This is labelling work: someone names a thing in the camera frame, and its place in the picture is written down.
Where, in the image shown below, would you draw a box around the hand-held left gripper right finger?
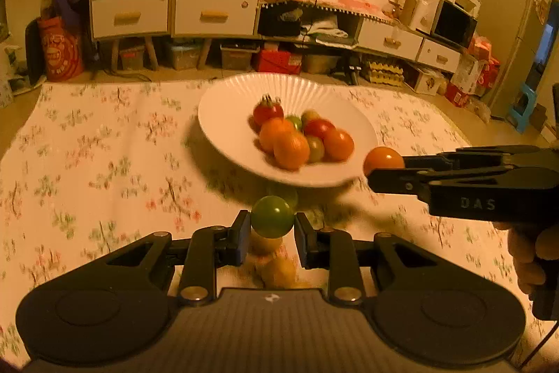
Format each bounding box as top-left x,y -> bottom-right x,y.
293,212 -> 437,306

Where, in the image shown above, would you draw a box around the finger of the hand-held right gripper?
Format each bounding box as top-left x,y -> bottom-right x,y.
402,144 -> 543,169
367,165 -> 517,201

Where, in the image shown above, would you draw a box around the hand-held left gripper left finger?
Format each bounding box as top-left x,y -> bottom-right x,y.
105,209 -> 252,306

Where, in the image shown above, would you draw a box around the olive green tomato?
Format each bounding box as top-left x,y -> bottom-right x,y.
306,136 -> 326,164

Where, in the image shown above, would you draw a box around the large red tomato with stem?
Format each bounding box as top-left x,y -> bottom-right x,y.
252,94 -> 284,128

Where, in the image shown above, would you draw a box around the white ribbed plate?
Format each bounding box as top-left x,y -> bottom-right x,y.
197,72 -> 380,188

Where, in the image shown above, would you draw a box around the person's right hand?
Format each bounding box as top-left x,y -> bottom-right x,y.
493,221 -> 556,295

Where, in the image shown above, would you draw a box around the yellow tomato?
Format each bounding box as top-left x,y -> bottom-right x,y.
249,231 -> 284,256
260,254 -> 302,290

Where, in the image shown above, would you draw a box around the blue stool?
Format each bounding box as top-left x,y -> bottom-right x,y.
507,82 -> 538,133

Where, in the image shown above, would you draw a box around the red gift boxes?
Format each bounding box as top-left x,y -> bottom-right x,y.
445,36 -> 501,107

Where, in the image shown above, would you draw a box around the white printed box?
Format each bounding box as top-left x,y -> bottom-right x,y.
406,65 -> 446,96

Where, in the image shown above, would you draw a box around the large orange tomato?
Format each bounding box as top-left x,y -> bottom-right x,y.
259,117 -> 298,153

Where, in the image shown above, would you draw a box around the egg cartons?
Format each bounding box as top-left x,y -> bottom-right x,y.
364,58 -> 407,87

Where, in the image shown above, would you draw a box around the grey refrigerator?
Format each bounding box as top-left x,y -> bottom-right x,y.
478,0 -> 555,120

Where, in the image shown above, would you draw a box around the low white drawer cabinet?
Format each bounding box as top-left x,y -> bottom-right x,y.
356,17 -> 464,74

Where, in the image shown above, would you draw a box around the black microwave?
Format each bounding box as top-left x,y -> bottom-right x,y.
430,0 -> 479,48

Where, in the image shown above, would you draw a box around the grey storage tub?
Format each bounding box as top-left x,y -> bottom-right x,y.
302,54 -> 341,74

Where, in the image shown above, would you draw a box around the floral tablecloth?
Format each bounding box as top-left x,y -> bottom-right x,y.
0,78 -> 559,373

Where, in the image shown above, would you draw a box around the folded white cloths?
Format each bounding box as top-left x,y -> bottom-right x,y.
306,17 -> 354,46

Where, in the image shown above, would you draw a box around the red box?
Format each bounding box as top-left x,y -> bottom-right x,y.
255,49 -> 303,76

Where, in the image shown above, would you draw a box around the clear storage box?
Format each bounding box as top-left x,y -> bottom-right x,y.
219,43 -> 260,71
119,45 -> 146,71

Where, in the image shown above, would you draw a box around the blue lid container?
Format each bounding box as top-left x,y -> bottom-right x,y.
168,41 -> 204,70

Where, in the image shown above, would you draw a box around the orange printed bag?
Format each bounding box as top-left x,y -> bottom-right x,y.
37,15 -> 86,83

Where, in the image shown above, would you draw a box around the black flat panel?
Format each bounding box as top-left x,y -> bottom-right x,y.
24,18 -> 46,87

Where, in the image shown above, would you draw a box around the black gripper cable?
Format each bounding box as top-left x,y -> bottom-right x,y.
517,318 -> 559,371

